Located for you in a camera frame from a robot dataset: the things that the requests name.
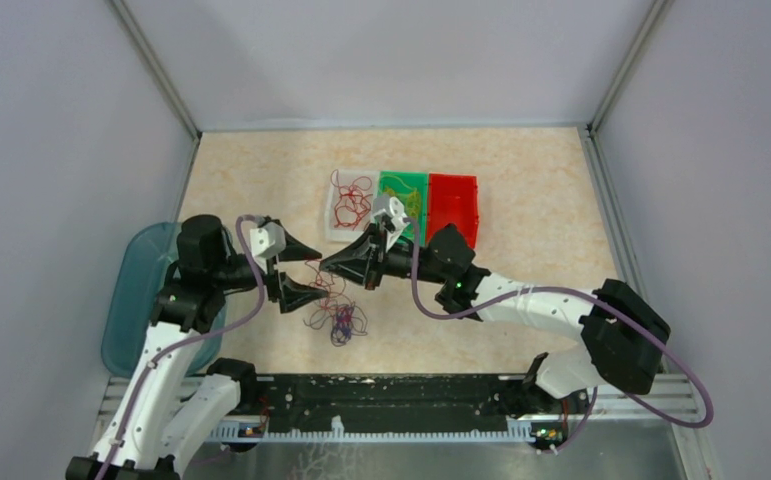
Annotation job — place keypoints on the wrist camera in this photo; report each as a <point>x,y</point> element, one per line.
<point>268,240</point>
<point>389,216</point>

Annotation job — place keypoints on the green plastic bin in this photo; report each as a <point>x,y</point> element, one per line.
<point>411,188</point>

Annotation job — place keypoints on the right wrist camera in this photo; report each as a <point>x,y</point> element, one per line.
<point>389,216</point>

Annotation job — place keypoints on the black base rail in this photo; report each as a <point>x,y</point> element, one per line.
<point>413,403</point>

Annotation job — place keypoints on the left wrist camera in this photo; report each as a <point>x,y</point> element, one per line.
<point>268,240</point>

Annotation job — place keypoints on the red plastic bin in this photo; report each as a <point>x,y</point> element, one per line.
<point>453,199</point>

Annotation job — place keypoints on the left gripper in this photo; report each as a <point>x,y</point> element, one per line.
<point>292,293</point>

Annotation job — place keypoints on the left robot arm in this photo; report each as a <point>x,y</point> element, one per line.
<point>212,288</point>

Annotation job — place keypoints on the teal plastic basin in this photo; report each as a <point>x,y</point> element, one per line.
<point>143,269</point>

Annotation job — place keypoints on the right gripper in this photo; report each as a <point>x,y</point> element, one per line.
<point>366,271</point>

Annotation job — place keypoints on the white plastic bin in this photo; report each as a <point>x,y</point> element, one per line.
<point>348,204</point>

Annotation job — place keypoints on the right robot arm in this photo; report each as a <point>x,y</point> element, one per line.
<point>619,337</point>

